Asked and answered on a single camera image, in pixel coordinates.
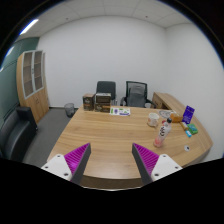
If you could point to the small blue white box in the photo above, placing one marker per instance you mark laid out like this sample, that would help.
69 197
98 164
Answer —
188 133

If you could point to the grey mesh waste bin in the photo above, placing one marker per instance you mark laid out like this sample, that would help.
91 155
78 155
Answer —
69 109

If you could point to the black leather sofa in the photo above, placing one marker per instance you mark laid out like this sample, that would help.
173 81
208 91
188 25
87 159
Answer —
17 133

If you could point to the purple standing card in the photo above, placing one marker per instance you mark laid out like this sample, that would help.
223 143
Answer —
188 114

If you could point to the desk cable grommet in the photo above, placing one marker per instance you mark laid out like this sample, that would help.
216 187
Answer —
187 148

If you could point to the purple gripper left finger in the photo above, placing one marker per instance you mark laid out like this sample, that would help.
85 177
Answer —
70 166

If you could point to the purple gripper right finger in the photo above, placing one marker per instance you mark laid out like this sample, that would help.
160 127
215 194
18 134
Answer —
152 166

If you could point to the white ceramic mug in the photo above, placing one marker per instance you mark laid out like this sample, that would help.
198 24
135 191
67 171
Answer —
153 119

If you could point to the brown tall box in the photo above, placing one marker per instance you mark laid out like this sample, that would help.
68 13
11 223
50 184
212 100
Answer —
88 101

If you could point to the wooden glass-door cabinet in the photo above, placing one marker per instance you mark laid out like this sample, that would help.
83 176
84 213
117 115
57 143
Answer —
31 86

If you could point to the wooden side desk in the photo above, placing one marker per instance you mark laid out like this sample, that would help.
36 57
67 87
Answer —
167 102

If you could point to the clear plastic wrapper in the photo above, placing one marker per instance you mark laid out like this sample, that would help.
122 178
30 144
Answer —
165 113

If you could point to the dark office chair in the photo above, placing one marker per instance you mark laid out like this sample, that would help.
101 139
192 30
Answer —
107 87

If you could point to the green small box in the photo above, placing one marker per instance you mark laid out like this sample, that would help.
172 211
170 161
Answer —
192 128

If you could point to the clear water bottle pink label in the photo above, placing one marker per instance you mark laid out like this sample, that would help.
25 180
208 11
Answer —
163 132

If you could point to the wooden tissue box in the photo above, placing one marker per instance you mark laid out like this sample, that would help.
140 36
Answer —
176 118

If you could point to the stacked brown cardboard boxes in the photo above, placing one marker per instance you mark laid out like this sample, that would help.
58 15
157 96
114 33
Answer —
102 102

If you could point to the grey mesh office chair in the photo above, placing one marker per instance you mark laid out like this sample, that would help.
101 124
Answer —
136 95

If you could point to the tan snack packet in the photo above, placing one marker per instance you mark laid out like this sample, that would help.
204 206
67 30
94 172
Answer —
184 125

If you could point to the white green leaflet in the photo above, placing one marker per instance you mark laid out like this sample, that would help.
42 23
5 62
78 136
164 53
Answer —
120 111

